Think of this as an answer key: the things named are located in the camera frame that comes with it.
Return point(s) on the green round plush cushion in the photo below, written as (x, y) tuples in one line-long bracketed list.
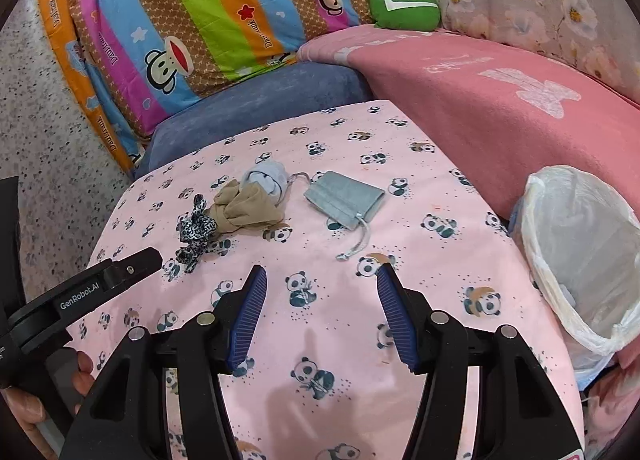
[(419, 15)]

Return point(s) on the tan stocking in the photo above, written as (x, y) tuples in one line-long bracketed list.
[(239, 206)]

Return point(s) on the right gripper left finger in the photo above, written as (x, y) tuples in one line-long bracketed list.
[(124, 415)]

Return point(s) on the pink fleece blanket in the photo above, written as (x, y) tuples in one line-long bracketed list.
[(499, 113)]

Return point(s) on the pink panda print sheet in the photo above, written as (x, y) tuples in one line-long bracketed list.
[(322, 379)]

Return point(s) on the black white leopard scrunchie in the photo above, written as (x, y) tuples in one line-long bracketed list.
[(197, 234)]

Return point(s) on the person's left hand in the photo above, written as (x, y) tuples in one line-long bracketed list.
[(29, 411)]

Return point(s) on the light blue sock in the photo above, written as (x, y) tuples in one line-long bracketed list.
[(271, 176)]

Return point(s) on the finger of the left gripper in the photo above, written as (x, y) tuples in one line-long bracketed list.
[(39, 328)]

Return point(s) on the blue velvet cushion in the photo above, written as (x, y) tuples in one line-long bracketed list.
[(287, 92)]

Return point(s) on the white bag lined trash bin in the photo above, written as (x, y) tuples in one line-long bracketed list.
[(580, 239)]

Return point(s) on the colourful monkey print pillow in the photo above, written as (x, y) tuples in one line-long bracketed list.
[(132, 64)]

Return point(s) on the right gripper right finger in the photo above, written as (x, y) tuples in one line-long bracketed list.
[(519, 415)]

